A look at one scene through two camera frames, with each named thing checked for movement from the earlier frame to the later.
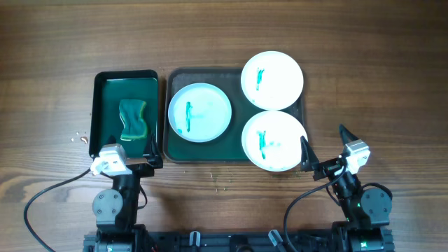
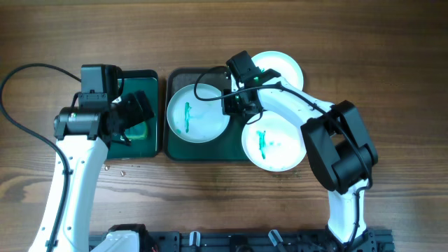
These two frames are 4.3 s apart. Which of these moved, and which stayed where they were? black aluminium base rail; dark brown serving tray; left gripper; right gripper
Moved: right gripper; left gripper
Stayed: dark brown serving tray; black aluminium base rail
